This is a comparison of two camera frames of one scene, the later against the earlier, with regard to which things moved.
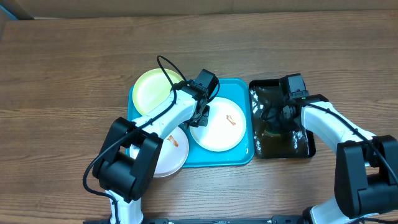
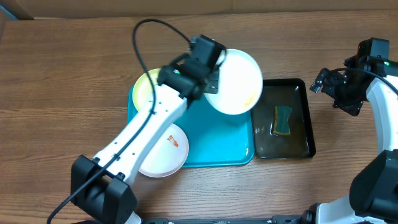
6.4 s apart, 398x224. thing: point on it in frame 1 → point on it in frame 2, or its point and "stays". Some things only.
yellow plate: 152,88 stays
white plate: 173,155 stays
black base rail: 217,220 stays
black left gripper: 203,122 → 214,89
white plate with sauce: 226,128 → 240,84
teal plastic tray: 239,155 stays
